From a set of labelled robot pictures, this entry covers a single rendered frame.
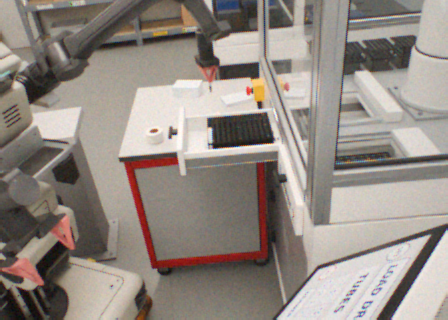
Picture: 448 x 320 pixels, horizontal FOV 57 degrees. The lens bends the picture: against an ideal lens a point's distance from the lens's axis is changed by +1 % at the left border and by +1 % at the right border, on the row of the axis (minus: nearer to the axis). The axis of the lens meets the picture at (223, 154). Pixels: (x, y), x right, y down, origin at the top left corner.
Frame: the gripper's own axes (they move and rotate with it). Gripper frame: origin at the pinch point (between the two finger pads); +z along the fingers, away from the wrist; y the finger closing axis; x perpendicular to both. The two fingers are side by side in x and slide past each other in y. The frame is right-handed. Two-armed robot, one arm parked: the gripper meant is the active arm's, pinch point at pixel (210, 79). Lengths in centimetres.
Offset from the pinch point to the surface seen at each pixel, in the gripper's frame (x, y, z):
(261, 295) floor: 1, -32, 97
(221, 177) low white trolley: 5.7, -12.9, 37.6
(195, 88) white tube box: -3.2, 30.5, 17.6
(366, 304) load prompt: 24, -114, -20
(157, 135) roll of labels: 24.8, 1.4, 17.3
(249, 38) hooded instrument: -40, 44, 7
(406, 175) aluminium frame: -9, -89, -10
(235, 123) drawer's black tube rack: 1.1, -23.1, 7.5
